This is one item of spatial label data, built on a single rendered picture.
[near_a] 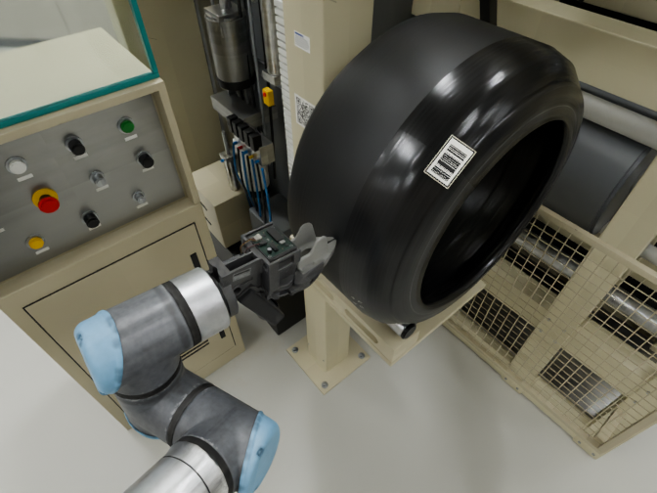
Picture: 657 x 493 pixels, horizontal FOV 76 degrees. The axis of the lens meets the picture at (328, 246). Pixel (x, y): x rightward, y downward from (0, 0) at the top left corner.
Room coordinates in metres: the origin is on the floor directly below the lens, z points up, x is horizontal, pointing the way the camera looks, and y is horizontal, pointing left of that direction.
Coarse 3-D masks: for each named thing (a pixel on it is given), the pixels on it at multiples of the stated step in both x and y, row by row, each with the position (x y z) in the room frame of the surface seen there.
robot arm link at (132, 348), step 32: (160, 288) 0.31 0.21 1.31; (96, 320) 0.25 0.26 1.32; (128, 320) 0.26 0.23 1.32; (160, 320) 0.26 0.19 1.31; (192, 320) 0.27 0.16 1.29; (96, 352) 0.22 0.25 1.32; (128, 352) 0.22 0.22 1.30; (160, 352) 0.23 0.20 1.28; (96, 384) 0.20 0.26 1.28; (128, 384) 0.21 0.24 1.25; (160, 384) 0.22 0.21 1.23
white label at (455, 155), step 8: (448, 144) 0.47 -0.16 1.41; (456, 144) 0.47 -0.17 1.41; (464, 144) 0.47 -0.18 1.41; (440, 152) 0.47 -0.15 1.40; (448, 152) 0.46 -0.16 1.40; (456, 152) 0.46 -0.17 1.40; (464, 152) 0.46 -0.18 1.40; (472, 152) 0.46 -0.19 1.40; (432, 160) 0.46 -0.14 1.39; (440, 160) 0.46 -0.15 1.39; (448, 160) 0.46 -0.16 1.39; (456, 160) 0.45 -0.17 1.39; (464, 160) 0.45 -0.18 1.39; (432, 168) 0.45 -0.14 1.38; (440, 168) 0.45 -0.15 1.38; (448, 168) 0.45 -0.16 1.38; (456, 168) 0.45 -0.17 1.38; (432, 176) 0.44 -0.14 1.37; (440, 176) 0.44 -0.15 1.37; (448, 176) 0.44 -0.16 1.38; (456, 176) 0.44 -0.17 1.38; (448, 184) 0.43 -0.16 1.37
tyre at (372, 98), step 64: (384, 64) 0.63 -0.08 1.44; (448, 64) 0.59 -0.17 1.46; (512, 64) 0.58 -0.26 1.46; (320, 128) 0.58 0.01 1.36; (384, 128) 0.52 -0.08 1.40; (448, 128) 0.49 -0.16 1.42; (512, 128) 0.51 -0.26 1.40; (576, 128) 0.67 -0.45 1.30; (320, 192) 0.51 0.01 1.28; (384, 192) 0.45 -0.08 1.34; (448, 192) 0.44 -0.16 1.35; (512, 192) 0.77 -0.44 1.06; (384, 256) 0.41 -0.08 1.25; (448, 256) 0.69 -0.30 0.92; (384, 320) 0.42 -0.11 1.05
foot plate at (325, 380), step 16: (304, 336) 0.97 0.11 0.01; (288, 352) 0.90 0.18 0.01; (304, 352) 0.90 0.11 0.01; (352, 352) 0.90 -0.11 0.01; (304, 368) 0.82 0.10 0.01; (320, 368) 0.82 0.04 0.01; (336, 368) 0.82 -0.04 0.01; (352, 368) 0.82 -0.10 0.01; (320, 384) 0.75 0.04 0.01; (336, 384) 0.75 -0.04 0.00
